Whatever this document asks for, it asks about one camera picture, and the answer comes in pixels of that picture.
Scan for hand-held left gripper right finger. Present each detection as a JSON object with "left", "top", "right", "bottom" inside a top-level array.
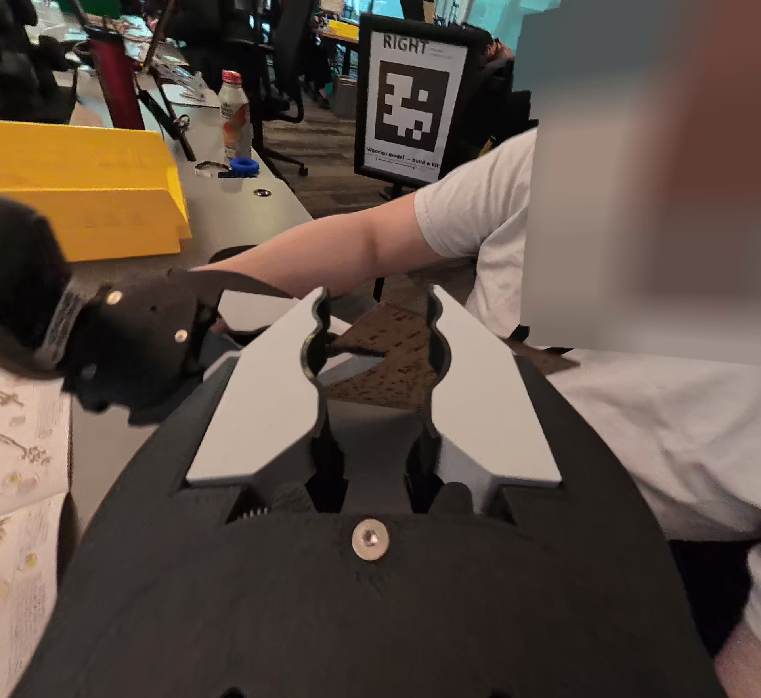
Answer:
[{"left": 423, "top": 285, "right": 563, "bottom": 516}]

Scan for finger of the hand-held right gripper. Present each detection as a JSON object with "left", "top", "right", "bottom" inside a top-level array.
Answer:
[
  {"left": 321, "top": 351, "right": 386, "bottom": 388},
  {"left": 205, "top": 292, "right": 353, "bottom": 381}
]

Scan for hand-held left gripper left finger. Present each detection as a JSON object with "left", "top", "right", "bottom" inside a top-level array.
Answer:
[{"left": 186, "top": 285, "right": 333, "bottom": 488}]

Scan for person's right forearm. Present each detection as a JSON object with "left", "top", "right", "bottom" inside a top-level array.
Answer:
[{"left": 196, "top": 189, "right": 430, "bottom": 302}]

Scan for person's left forearm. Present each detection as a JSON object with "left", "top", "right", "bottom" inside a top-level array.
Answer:
[{"left": 713, "top": 621, "right": 761, "bottom": 698}]

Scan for yellow plastic bin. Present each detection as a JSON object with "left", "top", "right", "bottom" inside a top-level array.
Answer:
[{"left": 0, "top": 120, "right": 193, "bottom": 263}]

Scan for printed instruction booklet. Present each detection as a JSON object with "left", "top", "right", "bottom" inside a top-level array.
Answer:
[{"left": 0, "top": 374, "right": 73, "bottom": 696}]

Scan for red-capped drink bottle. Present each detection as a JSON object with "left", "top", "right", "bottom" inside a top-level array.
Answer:
[{"left": 218, "top": 70, "right": 254, "bottom": 161}]

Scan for person in white shirt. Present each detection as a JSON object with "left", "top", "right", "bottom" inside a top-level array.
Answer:
[{"left": 414, "top": 128, "right": 761, "bottom": 645}]

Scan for white paper sheets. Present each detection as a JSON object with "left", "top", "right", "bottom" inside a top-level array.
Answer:
[{"left": 138, "top": 47, "right": 222, "bottom": 109}]

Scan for red pole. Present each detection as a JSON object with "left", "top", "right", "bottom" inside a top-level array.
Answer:
[{"left": 88, "top": 35, "right": 147, "bottom": 131}]

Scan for black framed tag sign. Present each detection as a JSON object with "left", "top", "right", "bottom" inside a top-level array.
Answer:
[{"left": 353, "top": 13, "right": 478, "bottom": 199}]

